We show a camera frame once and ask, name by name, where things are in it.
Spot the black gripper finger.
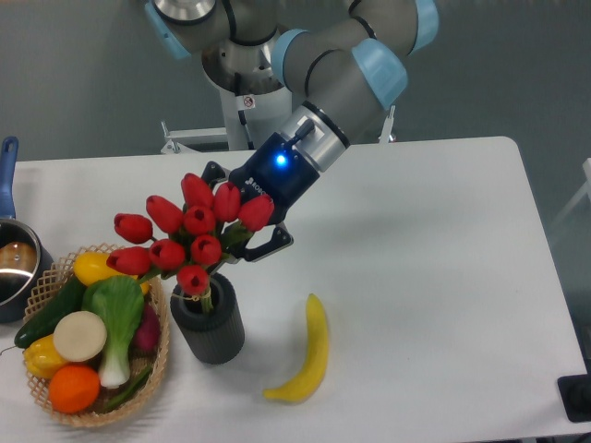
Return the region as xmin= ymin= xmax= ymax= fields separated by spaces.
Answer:
xmin=200 ymin=161 xmax=231 ymax=189
xmin=230 ymin=222 xmax=294 ymax=262

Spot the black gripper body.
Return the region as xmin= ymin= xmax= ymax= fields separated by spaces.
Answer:
xmin=229 ymin=133 xmax=320 ymax=225

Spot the red tulip bouquet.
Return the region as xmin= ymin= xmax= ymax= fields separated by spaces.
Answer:
xmin=106 ymin=173 xmax=274 ymax=315

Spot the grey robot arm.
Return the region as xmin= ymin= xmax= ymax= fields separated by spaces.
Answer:
xmin=144 ymin=1 xmax=440 ymax=261

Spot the dark grey ribbed vase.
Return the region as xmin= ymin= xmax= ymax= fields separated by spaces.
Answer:
xmin=170 ymin=273 xmax=245 ymax=365

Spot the yellow banana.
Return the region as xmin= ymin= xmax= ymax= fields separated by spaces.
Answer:
xmin=262 ymin=293 xmax=330 ymax=403

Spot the yellow squash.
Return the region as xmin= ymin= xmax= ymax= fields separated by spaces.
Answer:
xmin=73 ymin=251 xmax=123 ymax=287

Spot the green bok choy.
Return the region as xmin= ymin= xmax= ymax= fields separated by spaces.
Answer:
xmin=82 ymin=275 xmax=144 ymax=389

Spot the purple red radish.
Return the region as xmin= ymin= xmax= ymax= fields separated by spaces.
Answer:
xmin=132 ymin=304 xmax=161 ymax=352

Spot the green cucumber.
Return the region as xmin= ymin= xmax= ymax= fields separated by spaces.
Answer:
xmin=14 ymin=276 xmax=87 ymax=349

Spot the woven wicker basket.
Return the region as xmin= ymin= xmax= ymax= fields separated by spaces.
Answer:
xmin=24 ymin=244 xmax=170 ymax=428

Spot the green bean pod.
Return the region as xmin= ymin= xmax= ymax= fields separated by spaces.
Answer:
xmin=99 ymin=365 xmax=152 ymax=413

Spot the yellow bell pepper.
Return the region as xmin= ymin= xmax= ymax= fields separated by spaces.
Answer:
xmin=23 ymin=334 xmax=69 ymax=379

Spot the orange fruit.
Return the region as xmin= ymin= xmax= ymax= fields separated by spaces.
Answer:
xmin=49 ymin=364 xmax=101 ymax=413

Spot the black device at table edge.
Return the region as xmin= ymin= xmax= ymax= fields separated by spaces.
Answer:
xmin=557 ymin=374 xmax=590 ymax=423

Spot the white metal base frame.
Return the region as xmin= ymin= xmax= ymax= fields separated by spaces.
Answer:
xmin=160 ymin=105 xmax=397 ymax=154

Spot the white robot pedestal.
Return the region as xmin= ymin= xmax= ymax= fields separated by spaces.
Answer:
xmin=200 ymin=31 xmax=295 ymax=151

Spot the blue handled saucepan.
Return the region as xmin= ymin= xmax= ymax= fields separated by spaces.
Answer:
xmin=1 ymin=136 xmax=53 ymax=323

